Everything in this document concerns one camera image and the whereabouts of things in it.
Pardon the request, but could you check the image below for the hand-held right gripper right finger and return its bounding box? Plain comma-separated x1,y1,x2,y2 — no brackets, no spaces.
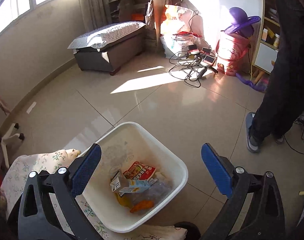
199,143,285,240

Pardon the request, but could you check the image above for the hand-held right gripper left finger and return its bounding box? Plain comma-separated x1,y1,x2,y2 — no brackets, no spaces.
18,144,104,240

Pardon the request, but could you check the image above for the white drink carton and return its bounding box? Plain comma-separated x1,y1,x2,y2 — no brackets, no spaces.
109,169,129,193

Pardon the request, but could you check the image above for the yellow snack packet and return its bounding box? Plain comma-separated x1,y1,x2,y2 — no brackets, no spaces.
116,192,134,209

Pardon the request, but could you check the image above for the red instant noodle cup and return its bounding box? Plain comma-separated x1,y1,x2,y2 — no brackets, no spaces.
122,161,156,180

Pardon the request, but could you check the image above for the light blue carton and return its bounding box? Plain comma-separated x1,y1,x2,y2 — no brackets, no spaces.
118,179,152,197

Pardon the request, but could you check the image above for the crushed clear plastic bottle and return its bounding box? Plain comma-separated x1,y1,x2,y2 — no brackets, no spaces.
132,179,173,205

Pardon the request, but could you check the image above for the orange carrot toy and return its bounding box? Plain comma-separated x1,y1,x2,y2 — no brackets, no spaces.
130,199,154,213

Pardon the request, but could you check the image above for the white plastic bin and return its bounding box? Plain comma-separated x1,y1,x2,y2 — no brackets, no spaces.
78,122,189,233

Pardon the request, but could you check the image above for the person's grey slipper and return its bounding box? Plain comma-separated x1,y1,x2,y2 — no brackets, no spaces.
246,112,263,153

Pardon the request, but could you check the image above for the floral tablecloth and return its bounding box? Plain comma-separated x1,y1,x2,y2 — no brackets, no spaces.
1,149,187,240

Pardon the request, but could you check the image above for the grey office chair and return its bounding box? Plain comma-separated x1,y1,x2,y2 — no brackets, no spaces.
0,122,25,171

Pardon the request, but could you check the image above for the grey storage bench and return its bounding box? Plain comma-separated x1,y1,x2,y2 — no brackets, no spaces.
73,27,145,76

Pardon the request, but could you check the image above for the red patterned bag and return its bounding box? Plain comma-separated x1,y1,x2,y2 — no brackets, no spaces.
216,31,250,77

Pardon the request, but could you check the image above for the white wooden cabinet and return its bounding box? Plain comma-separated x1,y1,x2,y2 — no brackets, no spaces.
251,0,280,81

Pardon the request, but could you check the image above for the white woven sack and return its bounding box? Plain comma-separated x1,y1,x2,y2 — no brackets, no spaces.
159,34,205,59

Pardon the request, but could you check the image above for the person in black trousers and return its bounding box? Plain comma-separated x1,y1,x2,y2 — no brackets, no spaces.
249,0,304,143

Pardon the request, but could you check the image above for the quilted grey bench cover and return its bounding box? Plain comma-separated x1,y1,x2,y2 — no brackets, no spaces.
68,21,147,54

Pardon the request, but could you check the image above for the purple brimmed hat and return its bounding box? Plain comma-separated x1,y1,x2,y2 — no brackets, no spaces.
223,7,261,34

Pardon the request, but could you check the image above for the white orange plastic bag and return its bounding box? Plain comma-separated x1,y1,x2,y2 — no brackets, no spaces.
161,4,200,37

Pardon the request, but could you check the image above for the beige curtain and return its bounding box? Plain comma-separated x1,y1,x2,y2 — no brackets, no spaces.
82,0,113,31

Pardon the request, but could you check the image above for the wooden shelf unit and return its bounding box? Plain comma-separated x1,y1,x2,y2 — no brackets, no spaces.
108,0,181,58

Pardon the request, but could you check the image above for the purple strap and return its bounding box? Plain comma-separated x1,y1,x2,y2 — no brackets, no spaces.
236,72,267,93

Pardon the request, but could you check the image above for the tangle of black cables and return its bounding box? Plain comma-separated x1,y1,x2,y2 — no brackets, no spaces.
169,10,217,88

